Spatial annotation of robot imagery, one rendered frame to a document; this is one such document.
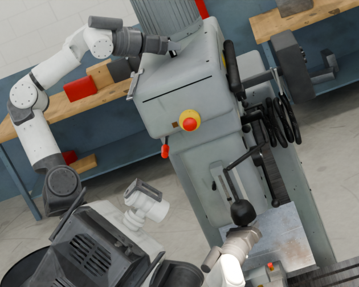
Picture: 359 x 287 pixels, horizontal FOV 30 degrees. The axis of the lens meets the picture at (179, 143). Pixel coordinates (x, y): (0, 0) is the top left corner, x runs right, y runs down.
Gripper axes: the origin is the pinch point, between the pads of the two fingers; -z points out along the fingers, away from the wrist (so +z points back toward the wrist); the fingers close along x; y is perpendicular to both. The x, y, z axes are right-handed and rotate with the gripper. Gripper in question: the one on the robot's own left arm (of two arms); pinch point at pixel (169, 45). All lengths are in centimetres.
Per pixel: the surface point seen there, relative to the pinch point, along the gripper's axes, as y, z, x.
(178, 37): 2.5, -8.5, -12.7
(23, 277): -158, -8, -208
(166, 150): -28.8, 5.9, 17.9
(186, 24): 6.9, -10.9, -12.7
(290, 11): 27, -241, -299
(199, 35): 3.7, -12.9, -6.5
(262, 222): -68, -61, -30
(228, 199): -45, -20, 11
